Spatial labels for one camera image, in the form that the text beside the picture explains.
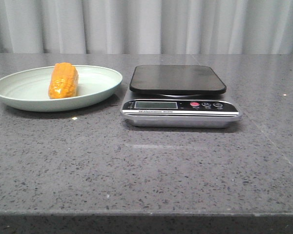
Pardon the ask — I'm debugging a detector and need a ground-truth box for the white pleated curtain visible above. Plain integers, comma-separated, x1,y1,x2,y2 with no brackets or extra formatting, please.
0,0,293,54

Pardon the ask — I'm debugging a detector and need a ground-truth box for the black silver kitchen scale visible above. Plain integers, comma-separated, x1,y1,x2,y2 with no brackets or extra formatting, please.
121,65,242,128

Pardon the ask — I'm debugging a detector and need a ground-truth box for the orange corn cob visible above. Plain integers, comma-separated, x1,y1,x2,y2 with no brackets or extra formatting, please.
48,62,79,99

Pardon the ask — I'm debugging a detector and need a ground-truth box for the pale green round plate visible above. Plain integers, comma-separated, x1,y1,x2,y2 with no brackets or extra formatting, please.
0,65,123,112

